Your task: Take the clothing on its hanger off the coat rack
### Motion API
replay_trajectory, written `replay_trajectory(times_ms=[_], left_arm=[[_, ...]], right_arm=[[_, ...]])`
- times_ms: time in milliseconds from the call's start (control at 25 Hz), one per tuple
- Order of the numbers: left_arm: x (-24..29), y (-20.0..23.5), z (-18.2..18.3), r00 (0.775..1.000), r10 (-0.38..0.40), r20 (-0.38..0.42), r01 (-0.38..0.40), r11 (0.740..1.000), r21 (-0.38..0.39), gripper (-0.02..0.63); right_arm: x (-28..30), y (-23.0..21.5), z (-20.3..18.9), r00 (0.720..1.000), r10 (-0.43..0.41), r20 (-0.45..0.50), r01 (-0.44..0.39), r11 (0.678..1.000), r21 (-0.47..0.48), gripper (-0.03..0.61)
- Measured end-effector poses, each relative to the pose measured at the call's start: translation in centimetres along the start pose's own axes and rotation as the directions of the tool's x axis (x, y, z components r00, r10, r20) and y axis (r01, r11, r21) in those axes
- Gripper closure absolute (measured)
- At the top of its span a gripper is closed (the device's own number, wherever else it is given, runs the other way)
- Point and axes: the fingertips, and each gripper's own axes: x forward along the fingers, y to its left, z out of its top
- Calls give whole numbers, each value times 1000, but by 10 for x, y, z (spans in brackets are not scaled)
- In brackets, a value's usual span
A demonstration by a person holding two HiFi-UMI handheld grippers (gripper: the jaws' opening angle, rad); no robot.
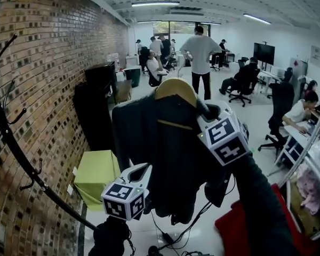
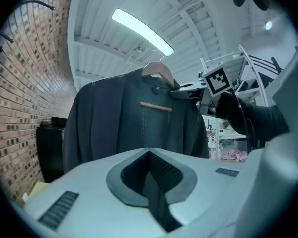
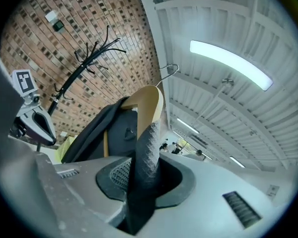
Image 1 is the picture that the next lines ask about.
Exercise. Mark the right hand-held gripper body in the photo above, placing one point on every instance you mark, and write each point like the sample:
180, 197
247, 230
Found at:
226, 140

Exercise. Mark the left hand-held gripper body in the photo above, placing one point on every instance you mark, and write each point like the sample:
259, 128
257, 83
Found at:
122, 199

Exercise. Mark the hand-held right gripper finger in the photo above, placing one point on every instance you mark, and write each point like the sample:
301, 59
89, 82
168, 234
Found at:
225, 108
204, 123

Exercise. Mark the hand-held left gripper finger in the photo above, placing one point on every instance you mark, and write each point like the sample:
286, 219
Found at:
148, 175
125, 172

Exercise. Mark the dark grey jacket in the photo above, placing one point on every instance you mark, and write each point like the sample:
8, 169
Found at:
170, 164

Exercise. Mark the wooden clothes hanger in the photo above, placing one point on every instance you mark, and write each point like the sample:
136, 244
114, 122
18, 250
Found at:
176, 88

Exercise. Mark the person's right forearm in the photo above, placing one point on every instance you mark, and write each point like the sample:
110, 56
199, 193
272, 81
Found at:
256, 209

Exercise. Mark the black office chair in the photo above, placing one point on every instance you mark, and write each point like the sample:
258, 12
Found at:
281, 103
246, 89
153, 80

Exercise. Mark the yellow-green box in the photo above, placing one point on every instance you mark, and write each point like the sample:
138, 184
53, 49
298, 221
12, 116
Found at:
96, 175

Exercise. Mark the white desk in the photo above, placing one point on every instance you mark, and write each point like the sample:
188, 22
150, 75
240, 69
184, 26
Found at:
269, 76

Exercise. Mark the black power adapter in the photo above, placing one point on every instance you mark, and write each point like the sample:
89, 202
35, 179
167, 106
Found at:
167, 237

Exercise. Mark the black television screen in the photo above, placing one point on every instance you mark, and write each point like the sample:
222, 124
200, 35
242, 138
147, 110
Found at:
264, 52

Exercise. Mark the black cabinet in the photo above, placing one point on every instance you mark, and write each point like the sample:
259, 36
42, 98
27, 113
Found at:
96, 111

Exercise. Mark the small brown cardboard box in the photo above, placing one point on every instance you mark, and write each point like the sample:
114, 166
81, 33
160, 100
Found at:
124, 91

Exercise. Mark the open laptop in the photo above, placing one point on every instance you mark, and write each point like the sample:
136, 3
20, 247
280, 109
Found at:
308, 129

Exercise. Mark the white metal shelf rack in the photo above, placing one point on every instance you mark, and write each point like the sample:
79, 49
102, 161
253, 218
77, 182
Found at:
309, 148

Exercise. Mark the dark waste bin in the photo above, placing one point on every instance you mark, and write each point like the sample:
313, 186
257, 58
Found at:
133, 77

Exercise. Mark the long ceiling light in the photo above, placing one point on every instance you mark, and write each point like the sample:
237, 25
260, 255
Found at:
145, 22
154, 3
256, 19
210, 23

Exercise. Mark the black metal coat rack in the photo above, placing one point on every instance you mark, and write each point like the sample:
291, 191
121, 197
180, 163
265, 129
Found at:
29, 169

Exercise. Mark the pink cloth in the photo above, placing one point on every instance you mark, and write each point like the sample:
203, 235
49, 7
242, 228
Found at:
310, 191

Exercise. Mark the white wall poster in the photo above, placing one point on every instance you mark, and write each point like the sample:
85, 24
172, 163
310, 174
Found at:
316, 56

